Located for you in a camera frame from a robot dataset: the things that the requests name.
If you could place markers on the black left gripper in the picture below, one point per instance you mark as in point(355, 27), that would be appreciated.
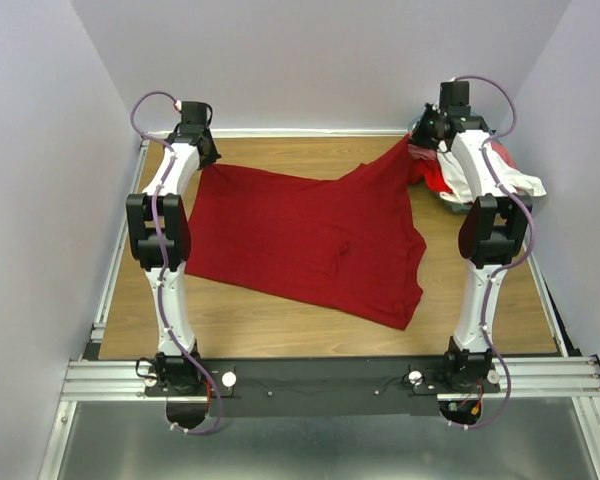
point(212, 155)

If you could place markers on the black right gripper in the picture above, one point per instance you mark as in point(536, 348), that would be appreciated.
point(416, 136)

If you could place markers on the dark red t shirt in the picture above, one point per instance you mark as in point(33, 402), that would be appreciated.
point(348, 244)

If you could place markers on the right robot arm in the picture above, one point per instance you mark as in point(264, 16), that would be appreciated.
point(489, 239)

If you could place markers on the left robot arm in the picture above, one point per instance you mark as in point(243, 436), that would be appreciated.
point(159, 236)

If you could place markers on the pink t shirt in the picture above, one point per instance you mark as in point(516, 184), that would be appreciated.
point(420, 155)

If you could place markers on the white t shirt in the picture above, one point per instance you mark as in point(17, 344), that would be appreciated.
point(514, 179)

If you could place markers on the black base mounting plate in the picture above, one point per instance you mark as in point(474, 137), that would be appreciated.
point(199, 394)

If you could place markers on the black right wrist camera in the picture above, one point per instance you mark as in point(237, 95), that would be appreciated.
point(455, 93)

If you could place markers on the aluminium frame extrusion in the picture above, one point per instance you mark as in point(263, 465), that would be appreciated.
point(522, 377)

